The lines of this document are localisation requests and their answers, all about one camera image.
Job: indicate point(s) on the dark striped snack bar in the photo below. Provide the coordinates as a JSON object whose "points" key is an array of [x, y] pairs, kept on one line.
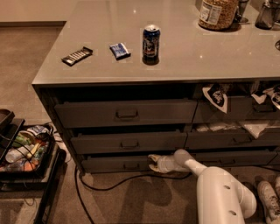
{"points": [[77, 56]]}

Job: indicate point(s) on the white sneaker left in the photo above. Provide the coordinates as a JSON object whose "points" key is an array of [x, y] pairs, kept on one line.
{"points": [[270, 202]]}

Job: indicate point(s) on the white plastic bag in drawer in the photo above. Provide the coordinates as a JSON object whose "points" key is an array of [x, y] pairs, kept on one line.
{"points": [[254, 128]]}

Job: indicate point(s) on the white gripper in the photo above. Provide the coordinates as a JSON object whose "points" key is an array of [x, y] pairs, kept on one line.
{"points": [[164, 164]]}

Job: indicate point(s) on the large jar of nuts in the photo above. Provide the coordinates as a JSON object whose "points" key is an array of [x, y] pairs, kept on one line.
{"points": [[217, 15]]}

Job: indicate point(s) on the grey counter cabinet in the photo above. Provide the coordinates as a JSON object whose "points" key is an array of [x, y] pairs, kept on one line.
{"points": [[129, 79]]}

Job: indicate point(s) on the dark stemmed object behind jar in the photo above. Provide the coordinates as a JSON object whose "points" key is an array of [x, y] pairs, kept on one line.
{"points": [[240, 9]]}

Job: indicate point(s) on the blue snack packet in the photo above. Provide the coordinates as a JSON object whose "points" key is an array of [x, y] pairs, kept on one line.
{"points": [[119, 51]]}

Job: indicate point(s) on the black bin of items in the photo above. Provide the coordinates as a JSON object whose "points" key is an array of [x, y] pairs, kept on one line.
{"points": [[26, 152]]}

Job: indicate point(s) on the blue drink can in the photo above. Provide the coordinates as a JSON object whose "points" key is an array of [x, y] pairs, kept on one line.
{"points": [[151, 35]]}

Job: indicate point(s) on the dark glass container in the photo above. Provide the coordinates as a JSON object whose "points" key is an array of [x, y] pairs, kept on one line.
{"points": [[268, 17]]}

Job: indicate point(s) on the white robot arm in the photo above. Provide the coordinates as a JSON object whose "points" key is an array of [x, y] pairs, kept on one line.
{"points": [[221, 198]]}

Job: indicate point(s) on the white sneaker right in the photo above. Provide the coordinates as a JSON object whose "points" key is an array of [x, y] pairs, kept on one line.
{"points": [[277, 185]]}

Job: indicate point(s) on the black cart frame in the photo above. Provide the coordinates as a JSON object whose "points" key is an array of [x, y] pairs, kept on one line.
{"points": [[42, 190]]}

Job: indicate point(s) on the black white chip bag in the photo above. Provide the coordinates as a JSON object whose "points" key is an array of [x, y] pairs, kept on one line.
{"points": [[216, 96]]}

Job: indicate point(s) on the grey drawer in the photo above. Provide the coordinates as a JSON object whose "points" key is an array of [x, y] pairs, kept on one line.
{"points": [[116, 164], [239, 108], [236, 157], [115, 143], [125, 113], [231, 139]]}

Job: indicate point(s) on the white sneaker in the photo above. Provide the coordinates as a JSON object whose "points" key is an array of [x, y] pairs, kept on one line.
{"points": [[270, 202], [277, 185]]}

